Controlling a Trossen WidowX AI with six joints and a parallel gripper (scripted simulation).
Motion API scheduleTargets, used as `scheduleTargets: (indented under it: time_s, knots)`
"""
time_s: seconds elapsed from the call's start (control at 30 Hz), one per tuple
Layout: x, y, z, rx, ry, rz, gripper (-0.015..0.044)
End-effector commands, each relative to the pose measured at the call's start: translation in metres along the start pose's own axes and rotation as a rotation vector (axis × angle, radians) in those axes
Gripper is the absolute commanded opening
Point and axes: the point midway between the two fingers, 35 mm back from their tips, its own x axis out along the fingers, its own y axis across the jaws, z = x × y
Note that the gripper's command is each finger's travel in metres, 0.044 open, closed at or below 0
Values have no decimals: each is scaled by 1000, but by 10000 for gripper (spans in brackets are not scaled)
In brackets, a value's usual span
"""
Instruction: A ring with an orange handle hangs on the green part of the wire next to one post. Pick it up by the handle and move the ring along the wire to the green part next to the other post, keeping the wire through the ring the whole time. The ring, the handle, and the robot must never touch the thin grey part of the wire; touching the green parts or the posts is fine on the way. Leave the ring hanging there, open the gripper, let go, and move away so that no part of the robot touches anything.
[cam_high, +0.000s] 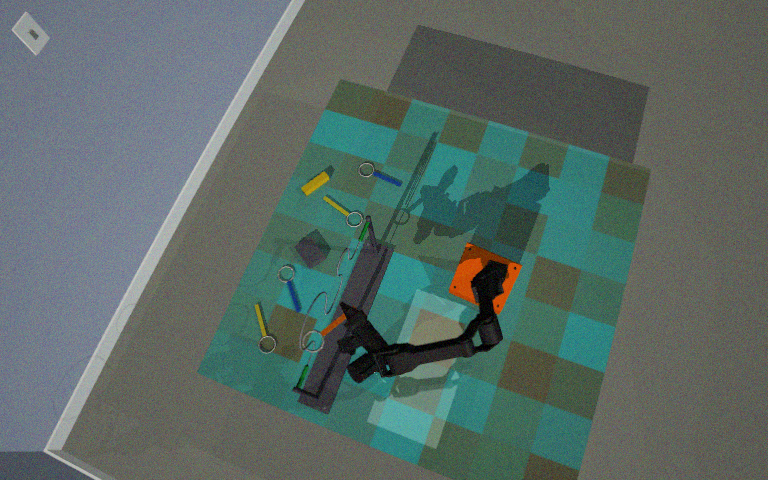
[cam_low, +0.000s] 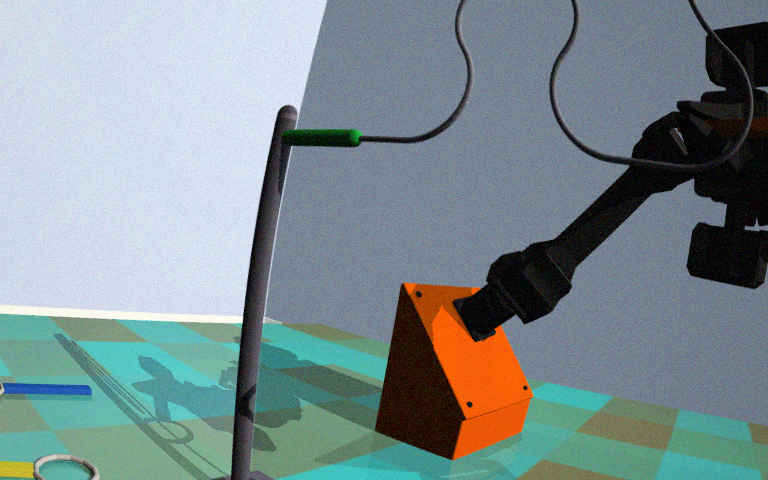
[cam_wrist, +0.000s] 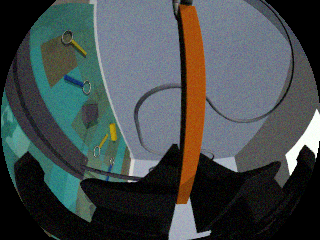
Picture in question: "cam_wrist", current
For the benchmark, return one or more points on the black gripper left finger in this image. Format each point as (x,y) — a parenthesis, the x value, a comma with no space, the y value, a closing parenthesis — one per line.
(153,196)

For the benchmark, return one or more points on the grey ring with orange handle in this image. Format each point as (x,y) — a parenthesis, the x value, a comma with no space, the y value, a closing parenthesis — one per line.
(192,95)

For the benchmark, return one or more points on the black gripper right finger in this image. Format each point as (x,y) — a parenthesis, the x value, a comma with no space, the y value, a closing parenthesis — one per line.
(216,188)

